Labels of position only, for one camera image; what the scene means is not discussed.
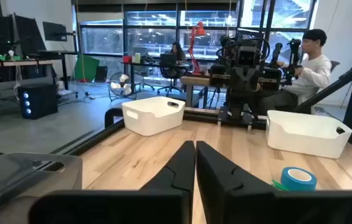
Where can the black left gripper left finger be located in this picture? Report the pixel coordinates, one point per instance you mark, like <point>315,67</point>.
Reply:
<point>150,205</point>

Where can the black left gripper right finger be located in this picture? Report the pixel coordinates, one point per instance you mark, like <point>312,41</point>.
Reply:
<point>241,202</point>

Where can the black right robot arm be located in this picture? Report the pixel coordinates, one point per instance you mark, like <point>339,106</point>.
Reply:
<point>241,105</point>

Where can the light blue tape roll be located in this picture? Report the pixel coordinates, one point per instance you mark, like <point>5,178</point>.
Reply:
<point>294,183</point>

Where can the wooden side table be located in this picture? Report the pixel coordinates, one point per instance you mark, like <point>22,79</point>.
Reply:
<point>194,81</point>

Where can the red desk lamp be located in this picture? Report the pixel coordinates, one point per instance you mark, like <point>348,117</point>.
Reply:
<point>193,46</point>

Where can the person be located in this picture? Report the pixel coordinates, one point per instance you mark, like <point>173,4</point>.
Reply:
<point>178,53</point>
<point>312,74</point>

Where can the black office chair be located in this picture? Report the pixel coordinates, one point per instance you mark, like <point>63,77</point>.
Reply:
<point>171,77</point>
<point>334,66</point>

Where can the black laptop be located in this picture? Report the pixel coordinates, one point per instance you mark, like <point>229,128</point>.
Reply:
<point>168,59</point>

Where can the white plastic bin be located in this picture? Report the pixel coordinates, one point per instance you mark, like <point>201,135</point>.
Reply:
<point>150,121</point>
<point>303,140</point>

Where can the black office desk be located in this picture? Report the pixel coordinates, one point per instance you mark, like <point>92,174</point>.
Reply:
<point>144,64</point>

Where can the floor fan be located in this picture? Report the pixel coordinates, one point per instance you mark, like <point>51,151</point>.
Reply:
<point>122,87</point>

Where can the green panel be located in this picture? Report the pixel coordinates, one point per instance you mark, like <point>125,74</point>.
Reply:
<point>85,68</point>

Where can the black computer tower blue lights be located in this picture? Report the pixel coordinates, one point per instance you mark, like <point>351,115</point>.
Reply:
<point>41,99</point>

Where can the desk with wooden top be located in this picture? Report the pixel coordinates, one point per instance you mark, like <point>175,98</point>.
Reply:
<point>23,63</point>

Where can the black monitor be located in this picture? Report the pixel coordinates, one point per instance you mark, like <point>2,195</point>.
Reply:
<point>29,35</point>
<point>55,31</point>
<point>2,34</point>

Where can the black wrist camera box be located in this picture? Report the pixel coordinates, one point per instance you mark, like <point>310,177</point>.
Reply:
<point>248,56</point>

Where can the black table edge frame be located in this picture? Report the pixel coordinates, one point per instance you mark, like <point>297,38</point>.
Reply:
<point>101,137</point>

